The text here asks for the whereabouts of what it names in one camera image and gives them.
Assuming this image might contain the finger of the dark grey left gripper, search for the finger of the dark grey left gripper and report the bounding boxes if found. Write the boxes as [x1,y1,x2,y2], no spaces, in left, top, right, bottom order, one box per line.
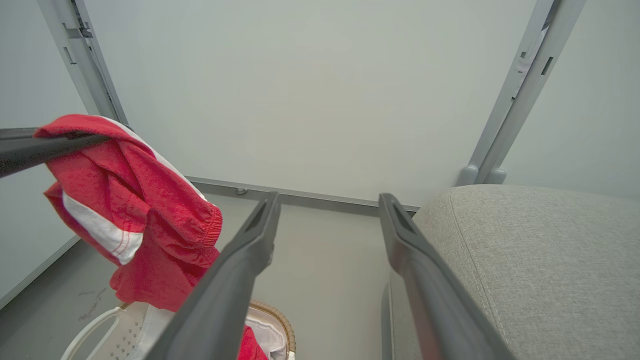
[0,134,112,179]
[0,127,40,142]

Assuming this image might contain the grey fabric sofa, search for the grey fabric sofa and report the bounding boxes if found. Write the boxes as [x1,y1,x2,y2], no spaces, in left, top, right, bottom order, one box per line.
[381,184,640,360]

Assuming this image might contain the white laundry basket, wicker rim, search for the white laundry basket, wicker rim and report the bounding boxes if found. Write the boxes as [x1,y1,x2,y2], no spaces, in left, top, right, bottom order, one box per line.
[60,299,297,360]

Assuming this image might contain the red shirt with white sleeves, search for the red shirt with white sleeves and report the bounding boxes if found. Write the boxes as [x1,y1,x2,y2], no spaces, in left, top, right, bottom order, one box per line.
[237,325,269,360]

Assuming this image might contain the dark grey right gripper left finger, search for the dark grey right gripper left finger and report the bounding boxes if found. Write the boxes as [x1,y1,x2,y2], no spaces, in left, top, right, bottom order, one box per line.
[145,192,282,360]

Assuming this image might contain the grey metal partition floor rail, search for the grey metal partition floor rail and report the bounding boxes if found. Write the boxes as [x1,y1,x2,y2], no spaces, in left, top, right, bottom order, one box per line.
[184,175,422,219]

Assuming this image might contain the grey metal partition post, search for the grey metal partition post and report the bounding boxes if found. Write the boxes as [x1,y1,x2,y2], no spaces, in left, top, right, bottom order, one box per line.
[456,0,587,187]
[37,0,132,132]

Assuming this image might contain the white fabric basket liner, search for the white fabric basket liner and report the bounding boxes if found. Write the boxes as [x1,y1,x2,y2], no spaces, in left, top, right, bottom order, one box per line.
[127,305,290,360]

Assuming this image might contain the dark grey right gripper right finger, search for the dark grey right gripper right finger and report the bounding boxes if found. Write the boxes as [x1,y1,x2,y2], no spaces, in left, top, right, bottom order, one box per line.
[378,193,517,360]

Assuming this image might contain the red shorts with white stripe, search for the red shorts with white stripe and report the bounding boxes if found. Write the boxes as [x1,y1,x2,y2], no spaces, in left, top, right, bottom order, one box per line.
[33,114,224,313]

